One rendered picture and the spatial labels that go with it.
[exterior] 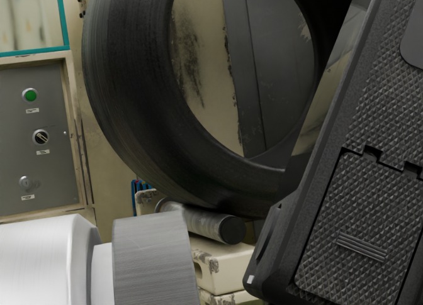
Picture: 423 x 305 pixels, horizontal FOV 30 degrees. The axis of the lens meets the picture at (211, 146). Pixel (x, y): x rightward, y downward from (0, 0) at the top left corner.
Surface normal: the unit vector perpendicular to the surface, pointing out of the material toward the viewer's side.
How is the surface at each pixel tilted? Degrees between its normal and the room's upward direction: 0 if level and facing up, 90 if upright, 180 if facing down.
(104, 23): 78
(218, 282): 90
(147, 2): 86
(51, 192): 90
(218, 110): 90
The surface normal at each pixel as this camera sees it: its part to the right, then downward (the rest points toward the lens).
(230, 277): 0.33, 0.00
